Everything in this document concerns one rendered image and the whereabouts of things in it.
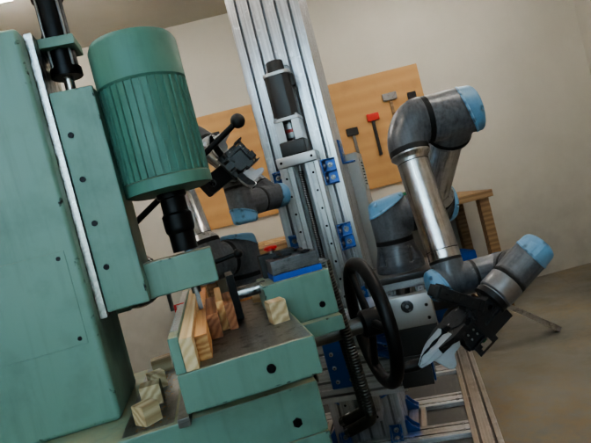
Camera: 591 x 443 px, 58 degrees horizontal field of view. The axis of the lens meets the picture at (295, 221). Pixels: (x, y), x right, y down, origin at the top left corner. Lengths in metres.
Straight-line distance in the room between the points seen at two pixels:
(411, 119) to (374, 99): 3.19
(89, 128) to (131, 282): 0.30
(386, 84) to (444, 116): 3.22
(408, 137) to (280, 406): 0.68
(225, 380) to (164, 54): 0.62
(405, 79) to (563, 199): 1.65
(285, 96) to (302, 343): 1.11
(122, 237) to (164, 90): 0.29
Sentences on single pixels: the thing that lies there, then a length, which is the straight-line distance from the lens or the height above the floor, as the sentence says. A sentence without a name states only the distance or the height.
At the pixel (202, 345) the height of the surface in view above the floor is 0.92.
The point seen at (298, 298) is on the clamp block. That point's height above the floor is 0.92.
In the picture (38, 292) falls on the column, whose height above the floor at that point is 1.06.
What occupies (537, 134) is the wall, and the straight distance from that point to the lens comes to 4.90.
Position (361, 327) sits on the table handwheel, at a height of 0.81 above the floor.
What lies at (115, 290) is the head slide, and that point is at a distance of 1.06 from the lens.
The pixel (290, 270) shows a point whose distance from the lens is 1.05.
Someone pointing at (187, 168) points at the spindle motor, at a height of 1.21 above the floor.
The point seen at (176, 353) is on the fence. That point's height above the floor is 0.93.
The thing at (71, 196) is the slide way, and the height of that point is 1.21.
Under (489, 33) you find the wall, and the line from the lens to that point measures 4.90.
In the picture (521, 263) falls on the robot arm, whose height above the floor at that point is 0.87.
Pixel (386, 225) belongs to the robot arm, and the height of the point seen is 0.97.
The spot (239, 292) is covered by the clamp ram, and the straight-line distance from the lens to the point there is 1.09.
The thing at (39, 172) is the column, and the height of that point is 1.26.
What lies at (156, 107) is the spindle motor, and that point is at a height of 1.34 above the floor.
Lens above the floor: 1.10
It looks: 2 degrees down
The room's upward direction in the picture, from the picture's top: 14 degrees counter-clockwise
